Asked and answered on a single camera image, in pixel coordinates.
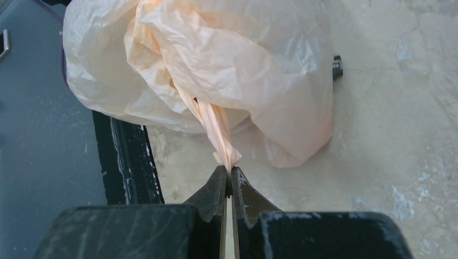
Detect black metal base rail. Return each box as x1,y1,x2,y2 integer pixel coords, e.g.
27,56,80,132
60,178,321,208
92,111,165,205

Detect grey metal crank handle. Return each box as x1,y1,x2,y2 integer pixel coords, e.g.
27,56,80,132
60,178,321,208
332,55,344,80

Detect translucent orange plastic bag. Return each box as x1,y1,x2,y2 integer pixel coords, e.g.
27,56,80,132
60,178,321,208
63,1,334,169

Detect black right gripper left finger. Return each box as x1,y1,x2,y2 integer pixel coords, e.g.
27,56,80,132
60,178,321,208
35,166,227,258

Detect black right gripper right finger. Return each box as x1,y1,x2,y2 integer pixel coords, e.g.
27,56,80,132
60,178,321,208
231,167,413,258

